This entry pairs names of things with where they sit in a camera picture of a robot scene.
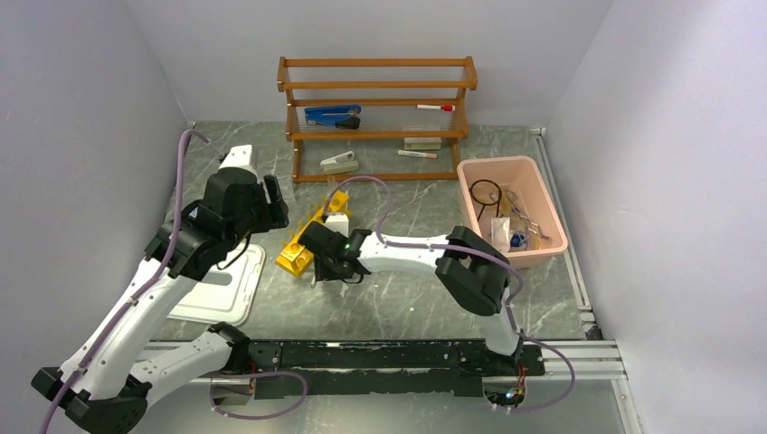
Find black ring cable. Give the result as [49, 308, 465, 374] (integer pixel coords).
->
[468, 178, 503, 218]

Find clear plastic bag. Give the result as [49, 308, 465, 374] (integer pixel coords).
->
[490, 217, 513, 254]

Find blue hexagonal base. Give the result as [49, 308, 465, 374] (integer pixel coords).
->
[509, 232, 531, 251]

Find metal crucible tongs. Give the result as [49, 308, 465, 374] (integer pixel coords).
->
[504, 189, 551, 241]

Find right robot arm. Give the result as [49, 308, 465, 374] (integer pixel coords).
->
[298, 222, 524, 374]

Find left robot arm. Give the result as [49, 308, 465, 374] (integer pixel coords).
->
[31, 167, 289, 433]

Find yellow test tube rack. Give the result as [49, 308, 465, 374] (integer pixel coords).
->
[275, 191, 351, 278]

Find large clear glass tube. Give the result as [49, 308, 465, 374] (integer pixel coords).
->
[327, 175, 338, 199]

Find white stapler on block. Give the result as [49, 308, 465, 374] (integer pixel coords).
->
[320, 151, 360, 175]

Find white plastic lid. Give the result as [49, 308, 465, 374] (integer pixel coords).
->
[167, 244, 266, 326]

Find blue black clamp tool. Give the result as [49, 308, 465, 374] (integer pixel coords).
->
[304, 104, 362, 130]

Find wooden shelf rack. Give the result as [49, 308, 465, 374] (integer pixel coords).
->
[277, 56, 478, 184]

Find white green box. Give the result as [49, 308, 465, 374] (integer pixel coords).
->
[403, 137, 443, 151]

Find orange white pen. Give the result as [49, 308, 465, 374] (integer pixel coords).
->
[397, 149, 438, 159]

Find pink plastic bin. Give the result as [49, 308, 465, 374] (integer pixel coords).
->
[457, 156, 569, 269]

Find red white marker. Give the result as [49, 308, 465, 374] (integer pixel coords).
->
[415, 104, 456, 112]

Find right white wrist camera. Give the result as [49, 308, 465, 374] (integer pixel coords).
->
[324, 212, 349, 237]

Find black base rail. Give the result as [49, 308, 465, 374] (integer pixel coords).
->
[235, 339, 545, 400]

